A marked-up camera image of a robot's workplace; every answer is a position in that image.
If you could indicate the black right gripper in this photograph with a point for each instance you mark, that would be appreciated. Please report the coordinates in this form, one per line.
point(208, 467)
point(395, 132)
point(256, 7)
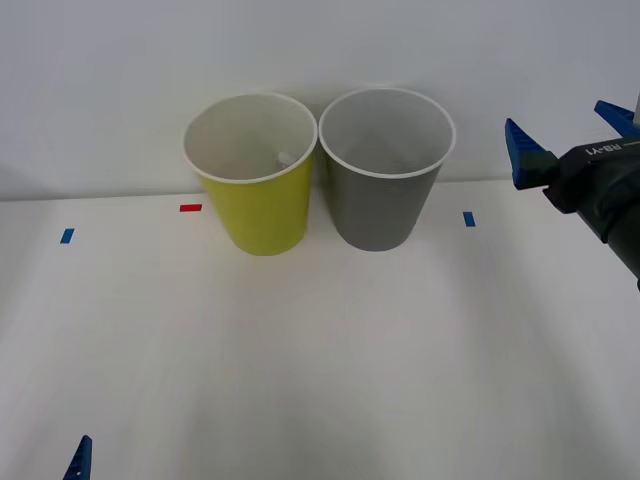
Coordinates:
point(595, 180)

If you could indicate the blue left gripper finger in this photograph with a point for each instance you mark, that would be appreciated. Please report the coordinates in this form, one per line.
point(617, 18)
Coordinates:
point(80, 462)

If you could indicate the grey plastic waste bin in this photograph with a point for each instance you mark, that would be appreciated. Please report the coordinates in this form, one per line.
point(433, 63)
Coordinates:
point(380, 210)

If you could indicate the yellow-green plastic waste bin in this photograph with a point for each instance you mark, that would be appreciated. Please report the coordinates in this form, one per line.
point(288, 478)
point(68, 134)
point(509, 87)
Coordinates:
point(265, 215)

